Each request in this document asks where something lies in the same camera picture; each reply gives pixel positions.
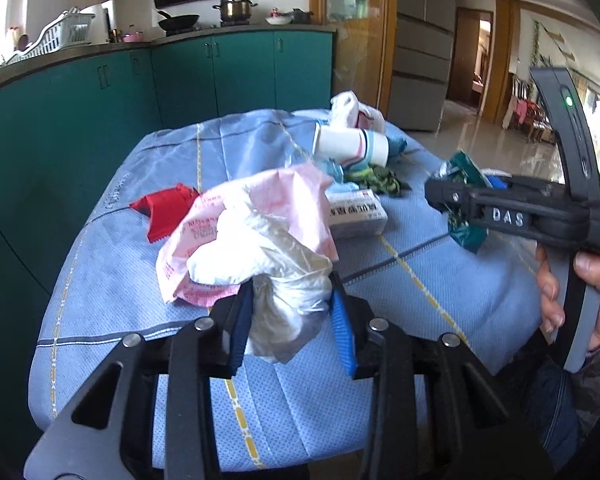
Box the pink printed plastic bag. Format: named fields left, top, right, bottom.
left=156, top=164, right=340, bottom=308

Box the person's blue jeans leg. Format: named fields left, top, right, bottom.
left=500, top=355, right=583, bottom=466

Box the white striped paper cup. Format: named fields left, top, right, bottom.
left=312, top=124, right=392, bottom=167

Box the dark kitchen countertop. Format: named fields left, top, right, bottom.
left=0, top=24, right=338, bottom=98

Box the brown wooden door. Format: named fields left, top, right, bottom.
left=447, top=7, right=493, bottom=111

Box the white kettle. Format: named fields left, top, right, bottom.
left=82, top=0, right=117, bottom=43

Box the red wrapper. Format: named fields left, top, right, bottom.
left=130, top=183, right=201, bottom=245

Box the white dish rack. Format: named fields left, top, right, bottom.
left=5, top=7, right=97, bottom=63

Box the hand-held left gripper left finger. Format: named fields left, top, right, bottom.
left=24, top=280, right=255, bottom=480

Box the white medicine box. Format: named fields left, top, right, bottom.
left=325, top=187, right=388, bottom=239

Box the gas stove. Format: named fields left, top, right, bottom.
left=166, top=21, right=261, bottom=37

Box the steel cooking pot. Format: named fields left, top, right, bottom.
left=212, top=0, right=258, bottom=23

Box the green kitchen cabinet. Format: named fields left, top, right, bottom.
left=0, top=27, right=338, bottom=441

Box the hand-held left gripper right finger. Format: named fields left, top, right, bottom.
left=329, top=271, right=556, bottom=480

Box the thin white plastic bag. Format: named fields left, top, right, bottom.
left=329, top=91, right=386, bottom=133

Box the blue checked tablecloth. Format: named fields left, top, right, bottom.
left=24, top=108, right=546, bottom=476

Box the grey refrigerator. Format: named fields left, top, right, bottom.
left=387, top=0, right=458, bottom=133

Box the dark green snack packet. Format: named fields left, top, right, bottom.
left=432, top=151, right=503, bottom=254

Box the wooden framed glass door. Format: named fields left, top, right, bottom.
left=310, top=0, right=398, bottom=116

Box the black frying pan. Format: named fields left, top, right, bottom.
left=156, top=10, right=201, bottom=31

